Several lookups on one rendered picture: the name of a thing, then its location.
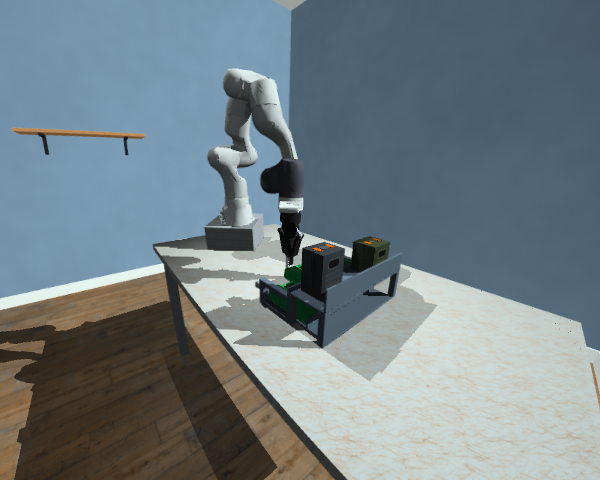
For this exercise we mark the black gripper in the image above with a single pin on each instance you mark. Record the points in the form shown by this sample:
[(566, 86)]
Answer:
[(290, 236)]

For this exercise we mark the grey metal shelf rack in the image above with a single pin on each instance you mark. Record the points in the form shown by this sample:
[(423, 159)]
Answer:
[(354, 299)]

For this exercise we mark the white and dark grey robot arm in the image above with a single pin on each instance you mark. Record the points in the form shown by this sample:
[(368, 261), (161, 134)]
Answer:
[(286, 177)]

